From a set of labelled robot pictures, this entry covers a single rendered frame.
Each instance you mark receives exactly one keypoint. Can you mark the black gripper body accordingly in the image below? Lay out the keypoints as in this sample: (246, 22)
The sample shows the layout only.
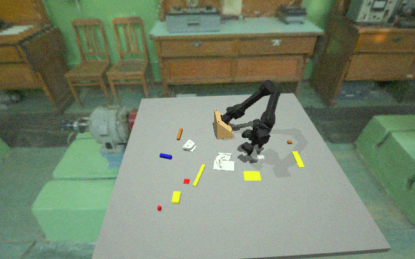
(249, 147)

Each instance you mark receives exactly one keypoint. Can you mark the small blue block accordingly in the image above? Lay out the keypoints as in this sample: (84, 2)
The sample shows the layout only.
(166, 156)

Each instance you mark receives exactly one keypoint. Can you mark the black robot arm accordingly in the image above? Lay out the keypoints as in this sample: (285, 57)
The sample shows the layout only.
(262, 127)

